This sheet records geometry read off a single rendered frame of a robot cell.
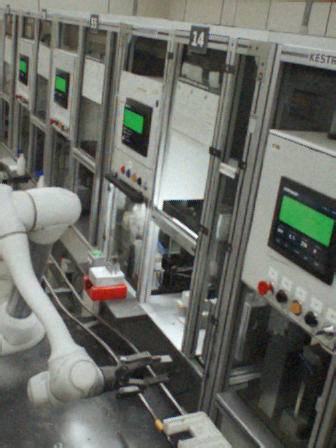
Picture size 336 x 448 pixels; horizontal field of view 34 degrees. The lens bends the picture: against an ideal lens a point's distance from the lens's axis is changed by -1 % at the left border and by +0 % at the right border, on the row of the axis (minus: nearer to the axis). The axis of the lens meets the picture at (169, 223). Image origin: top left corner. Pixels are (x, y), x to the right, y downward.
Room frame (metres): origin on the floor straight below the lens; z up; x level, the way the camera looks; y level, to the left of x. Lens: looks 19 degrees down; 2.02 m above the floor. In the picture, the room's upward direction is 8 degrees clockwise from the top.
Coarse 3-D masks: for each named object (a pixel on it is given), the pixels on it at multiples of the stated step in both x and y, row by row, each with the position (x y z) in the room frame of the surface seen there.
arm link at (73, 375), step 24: (0, 240) 1.53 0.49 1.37; (24, 240) 1.56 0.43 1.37; (24, 264) 1.51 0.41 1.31; (24, 288) 1.45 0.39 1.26; (48, 312) 1.35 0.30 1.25; (48, 336) 1.30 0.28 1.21; (48, 360) 1.25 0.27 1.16; (72, 360) 1.21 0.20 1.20; (72, 384) 1.17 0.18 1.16; (96, 384) 1.21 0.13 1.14
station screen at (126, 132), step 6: (126, 108) 2.36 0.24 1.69; (132, 108) 2.30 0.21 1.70; (138, 114) 2.25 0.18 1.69; (144, 114) 2.20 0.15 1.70; (126, 126) 2.34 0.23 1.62; (126, 132) 2.33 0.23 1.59; (132, 132) 2.28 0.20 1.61; (138, 132) 2.23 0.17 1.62; (126, 138) 2.33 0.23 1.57; (132, 138) 2.28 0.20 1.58; (138, 138) 2.22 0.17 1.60; (132, 144) 2.27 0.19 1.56; (138, 144) 2.22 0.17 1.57
